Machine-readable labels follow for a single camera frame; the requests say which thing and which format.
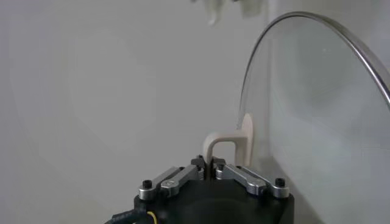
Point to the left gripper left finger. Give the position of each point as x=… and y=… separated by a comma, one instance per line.
x=179, y=179

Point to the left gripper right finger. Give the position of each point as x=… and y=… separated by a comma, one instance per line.
x=246, y=179

